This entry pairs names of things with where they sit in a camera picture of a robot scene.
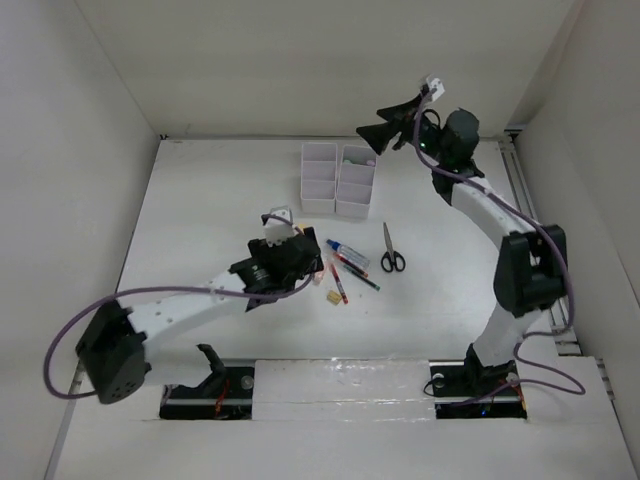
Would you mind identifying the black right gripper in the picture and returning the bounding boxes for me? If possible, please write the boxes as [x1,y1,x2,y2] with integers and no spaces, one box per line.
[356,95,449,165]

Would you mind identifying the blue cap glue bottle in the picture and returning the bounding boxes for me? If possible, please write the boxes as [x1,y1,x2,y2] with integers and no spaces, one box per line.
[326,239,370,270]

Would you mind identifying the black handled scissors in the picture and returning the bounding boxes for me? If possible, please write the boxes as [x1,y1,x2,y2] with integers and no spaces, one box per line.
[380,222,406,273]

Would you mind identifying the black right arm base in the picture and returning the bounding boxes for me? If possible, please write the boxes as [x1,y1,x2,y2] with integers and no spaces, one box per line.
[423,347,528,420]

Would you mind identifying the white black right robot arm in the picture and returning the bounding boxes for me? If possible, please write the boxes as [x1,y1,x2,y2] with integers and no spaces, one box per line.
[356,94,571,403]

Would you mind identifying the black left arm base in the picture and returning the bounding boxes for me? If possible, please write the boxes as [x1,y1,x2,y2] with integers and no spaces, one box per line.
[159,344,255,421]

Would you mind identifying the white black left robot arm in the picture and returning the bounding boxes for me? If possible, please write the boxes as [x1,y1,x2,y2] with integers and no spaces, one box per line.
[76,227,323,405]

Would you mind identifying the white right organizer box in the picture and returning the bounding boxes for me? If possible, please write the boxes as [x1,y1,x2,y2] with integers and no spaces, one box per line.
[336,145,377,220]

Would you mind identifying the white organizer box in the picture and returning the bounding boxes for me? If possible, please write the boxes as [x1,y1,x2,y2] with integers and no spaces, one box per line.
[300,142,338,215]
[336,145,377,220]

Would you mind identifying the yellow staple box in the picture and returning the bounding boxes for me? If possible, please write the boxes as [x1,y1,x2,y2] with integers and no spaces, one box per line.
[327,290,342,305]

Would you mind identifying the white left organizer box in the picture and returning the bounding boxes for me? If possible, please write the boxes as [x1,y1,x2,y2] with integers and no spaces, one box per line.
[300,142,338,215]

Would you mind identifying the pink red pen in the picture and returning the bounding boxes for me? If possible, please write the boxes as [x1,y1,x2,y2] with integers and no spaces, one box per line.
[328,259,349,305]

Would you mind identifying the green pen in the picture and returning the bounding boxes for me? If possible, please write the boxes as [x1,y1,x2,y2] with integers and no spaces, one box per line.
[344,266,380,291]

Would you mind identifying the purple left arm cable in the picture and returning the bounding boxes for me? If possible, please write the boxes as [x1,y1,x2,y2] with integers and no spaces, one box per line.
[43,212,321,400]

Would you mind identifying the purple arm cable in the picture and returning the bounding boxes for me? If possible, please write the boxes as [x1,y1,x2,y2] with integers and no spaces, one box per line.
[43,212,321,400]
[414,92,587,407]

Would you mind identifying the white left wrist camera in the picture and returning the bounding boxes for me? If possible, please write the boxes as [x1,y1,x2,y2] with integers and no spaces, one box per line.
[263,206,296,247]

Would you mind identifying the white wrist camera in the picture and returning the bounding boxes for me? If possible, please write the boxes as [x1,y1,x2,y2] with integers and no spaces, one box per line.
[421,75,445,102]
[263,206,296,247]

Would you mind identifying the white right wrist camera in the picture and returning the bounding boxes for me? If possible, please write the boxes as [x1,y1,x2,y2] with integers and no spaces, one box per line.
[421,75,445,102]

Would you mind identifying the aluminium side rail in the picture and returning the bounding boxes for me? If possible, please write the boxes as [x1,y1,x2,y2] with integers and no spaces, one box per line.
[500,127,582,356]

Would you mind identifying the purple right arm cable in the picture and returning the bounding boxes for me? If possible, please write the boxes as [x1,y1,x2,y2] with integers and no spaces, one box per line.
[414,92,587,407]

